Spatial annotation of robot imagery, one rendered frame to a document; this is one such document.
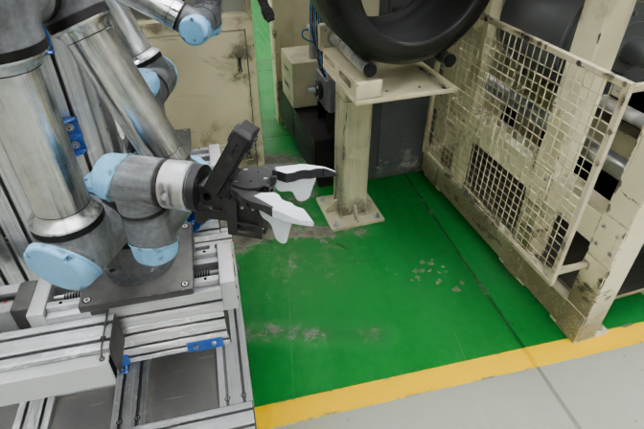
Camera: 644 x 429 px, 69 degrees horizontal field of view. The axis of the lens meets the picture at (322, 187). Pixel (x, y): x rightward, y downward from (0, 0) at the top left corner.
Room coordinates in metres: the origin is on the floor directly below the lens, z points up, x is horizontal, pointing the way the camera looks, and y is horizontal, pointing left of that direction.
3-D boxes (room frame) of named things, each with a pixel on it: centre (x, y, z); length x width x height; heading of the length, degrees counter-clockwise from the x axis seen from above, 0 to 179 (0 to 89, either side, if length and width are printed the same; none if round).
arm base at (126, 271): (0.75, 0.40, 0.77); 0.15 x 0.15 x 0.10
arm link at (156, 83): (1.24, 0.51, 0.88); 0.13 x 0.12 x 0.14; 0
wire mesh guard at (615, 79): (1.50, -0.61, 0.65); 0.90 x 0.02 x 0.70; 17
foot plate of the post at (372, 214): (1.85, -0.14, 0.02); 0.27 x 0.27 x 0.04; 17
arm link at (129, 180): (0.59, 0.28, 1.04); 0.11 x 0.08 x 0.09; 77
